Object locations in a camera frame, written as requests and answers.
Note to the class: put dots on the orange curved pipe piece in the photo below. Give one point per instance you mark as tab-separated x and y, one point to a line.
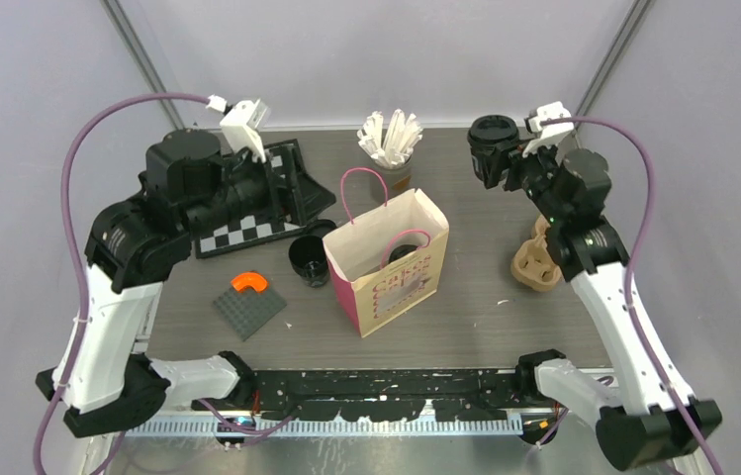
249	281

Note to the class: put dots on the grey holder cup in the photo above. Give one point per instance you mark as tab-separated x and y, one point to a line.
394	180

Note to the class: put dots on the pink cakes paper bag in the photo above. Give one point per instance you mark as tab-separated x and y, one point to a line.
372	292

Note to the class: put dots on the single black cup lid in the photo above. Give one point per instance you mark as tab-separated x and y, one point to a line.
401	251

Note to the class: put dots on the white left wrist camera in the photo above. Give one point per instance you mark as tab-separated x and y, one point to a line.
240	124

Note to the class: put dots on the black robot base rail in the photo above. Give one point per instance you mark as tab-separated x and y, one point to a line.
454	395

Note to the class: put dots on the black cup stack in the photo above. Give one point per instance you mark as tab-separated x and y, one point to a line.
307	258

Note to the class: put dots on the black lid stack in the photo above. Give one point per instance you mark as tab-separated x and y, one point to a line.
320	227

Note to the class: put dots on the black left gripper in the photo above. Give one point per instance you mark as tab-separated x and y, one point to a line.
317	197

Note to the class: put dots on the grey studded baseplate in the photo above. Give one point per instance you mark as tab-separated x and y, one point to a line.
248	311

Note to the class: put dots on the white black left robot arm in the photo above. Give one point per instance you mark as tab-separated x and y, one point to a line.
190	190

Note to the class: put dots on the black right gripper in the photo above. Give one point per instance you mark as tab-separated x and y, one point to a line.
499	159

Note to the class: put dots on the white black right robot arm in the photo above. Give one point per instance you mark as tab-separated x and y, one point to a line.
653	416

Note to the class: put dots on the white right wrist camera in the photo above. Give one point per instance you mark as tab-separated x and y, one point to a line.
548	125

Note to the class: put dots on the black white chessboard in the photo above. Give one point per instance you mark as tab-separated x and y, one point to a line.
249	231

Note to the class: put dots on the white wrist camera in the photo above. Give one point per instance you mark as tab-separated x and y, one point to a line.
548	125
240	124

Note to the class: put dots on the white wrapped stirrers bundle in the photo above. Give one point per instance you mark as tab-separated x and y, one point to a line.
390	143

